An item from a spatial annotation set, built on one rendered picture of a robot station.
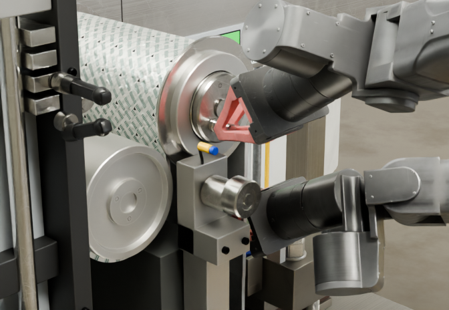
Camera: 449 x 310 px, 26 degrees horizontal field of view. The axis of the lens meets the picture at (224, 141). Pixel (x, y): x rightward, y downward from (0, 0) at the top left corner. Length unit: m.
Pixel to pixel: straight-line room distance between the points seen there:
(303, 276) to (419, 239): 2.51
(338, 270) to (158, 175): 0.21
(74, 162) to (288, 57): 0.20
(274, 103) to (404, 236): 2.80
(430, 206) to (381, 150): 3.54
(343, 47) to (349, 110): 4.23
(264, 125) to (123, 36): 0.25
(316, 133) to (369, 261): 1.04
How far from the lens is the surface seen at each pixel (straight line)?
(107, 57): 1.07
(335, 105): 3.86
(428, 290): 3.33
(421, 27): 0.76
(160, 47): 1.04
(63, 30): 0.72
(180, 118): 0.99
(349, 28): 0.84
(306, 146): 2.01
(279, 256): 1.17
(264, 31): 0.83
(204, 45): 1.01
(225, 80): 1.01
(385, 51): 0.81
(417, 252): 3.58
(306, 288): 1.20
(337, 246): 0.99
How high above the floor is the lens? 1.57
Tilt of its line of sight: 20 degrees down
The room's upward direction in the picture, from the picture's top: straight up
